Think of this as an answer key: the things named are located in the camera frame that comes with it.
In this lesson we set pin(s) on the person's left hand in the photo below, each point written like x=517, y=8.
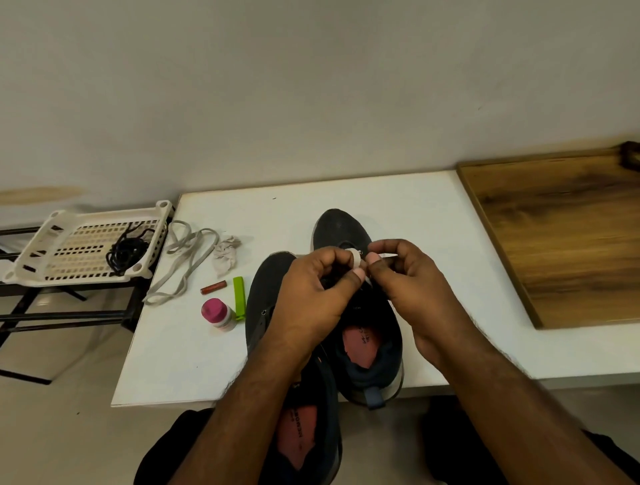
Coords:
x=308, y=300

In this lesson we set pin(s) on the person's right hand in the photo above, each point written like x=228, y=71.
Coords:
x=420, y=290

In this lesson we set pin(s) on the dark sneaker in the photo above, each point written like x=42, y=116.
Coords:
x=265, y=290
x=335, y=225

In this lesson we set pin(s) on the grey shoelace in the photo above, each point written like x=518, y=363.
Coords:
x=358, y=262

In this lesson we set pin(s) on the grey shoelaces bundle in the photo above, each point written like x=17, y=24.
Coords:
x=180, y=262

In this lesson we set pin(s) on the black shoelace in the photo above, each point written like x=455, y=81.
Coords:
x=137, y=235
x=122, y=255

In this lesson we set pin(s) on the person's left forearm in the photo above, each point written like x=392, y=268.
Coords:
x=245, y=425

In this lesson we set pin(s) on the person's right forearm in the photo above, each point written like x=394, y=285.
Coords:
x=525, y=420

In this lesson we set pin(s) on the green marker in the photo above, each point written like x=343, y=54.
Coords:
x=239, y=298

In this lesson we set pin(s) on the pink capped white bottle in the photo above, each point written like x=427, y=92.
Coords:
x=215, y=312

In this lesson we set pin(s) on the crumpled white paper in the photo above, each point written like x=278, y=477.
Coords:
x=225, y=255

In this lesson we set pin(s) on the small red stick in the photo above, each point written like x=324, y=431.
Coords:
x=213, y=287

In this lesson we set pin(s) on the wooden board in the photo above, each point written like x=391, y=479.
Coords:
x=570, y=225

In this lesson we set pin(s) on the white perforated plastic tray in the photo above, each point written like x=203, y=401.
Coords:
x=65, y=248

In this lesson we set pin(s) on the black metal rack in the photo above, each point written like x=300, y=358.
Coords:
x=55, y=305

